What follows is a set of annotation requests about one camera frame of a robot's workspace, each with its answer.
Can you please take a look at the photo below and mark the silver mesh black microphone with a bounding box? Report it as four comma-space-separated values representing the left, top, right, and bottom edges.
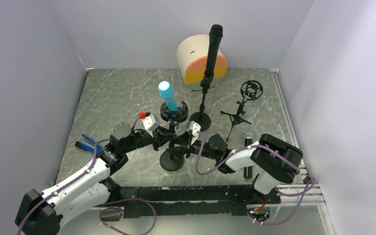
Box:
243, 130, 254, 179

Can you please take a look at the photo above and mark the blue black hand tool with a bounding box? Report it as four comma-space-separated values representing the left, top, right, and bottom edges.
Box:
74, 134, 96, 153

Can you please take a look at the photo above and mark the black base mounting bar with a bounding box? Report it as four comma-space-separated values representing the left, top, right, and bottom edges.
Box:
108, 185, 281, 218

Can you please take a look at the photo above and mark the black tripod shock-mount stand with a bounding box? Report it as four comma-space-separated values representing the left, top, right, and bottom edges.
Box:
220, 80, 263, 141

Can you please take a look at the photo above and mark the black round-base clip stand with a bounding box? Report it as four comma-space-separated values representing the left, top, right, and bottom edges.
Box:
189, 72, 214, 131

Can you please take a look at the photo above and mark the tall black microphone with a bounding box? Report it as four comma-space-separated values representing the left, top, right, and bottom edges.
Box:
205, 24, 223, 83

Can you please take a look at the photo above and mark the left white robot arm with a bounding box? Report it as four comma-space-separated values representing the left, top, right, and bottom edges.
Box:
15, 123, 176, 235

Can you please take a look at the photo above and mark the cyan blue microphone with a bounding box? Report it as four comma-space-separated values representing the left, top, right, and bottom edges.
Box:
158, 81, 178, 112

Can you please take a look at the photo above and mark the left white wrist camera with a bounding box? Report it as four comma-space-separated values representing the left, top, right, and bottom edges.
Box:
139, 112, 160, 137

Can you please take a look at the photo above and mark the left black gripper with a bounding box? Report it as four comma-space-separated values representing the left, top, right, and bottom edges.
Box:
122, 125, 176, 153

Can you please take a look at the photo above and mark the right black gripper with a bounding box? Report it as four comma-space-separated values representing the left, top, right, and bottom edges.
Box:
166, 132, 218, 161

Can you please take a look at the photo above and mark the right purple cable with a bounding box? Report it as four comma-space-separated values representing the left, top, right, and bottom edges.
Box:
195, 131, 317, 227

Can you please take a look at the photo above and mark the white orange yellow cylinder container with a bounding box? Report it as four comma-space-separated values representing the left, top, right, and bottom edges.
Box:
176, 34, 228, 91

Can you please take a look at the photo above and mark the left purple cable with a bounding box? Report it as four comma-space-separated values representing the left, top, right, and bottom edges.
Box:
16, 117, 157, 235

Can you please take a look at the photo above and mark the black round-base shock-mount stand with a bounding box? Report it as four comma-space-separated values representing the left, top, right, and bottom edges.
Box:
160, 101, 189, 172

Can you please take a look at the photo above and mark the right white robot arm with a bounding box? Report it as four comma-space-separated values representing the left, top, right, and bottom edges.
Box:
167, 132, 304, 203

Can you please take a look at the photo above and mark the purple cable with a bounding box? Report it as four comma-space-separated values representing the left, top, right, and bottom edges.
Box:
16, 117, 157, 235
195, 131, 317, 227

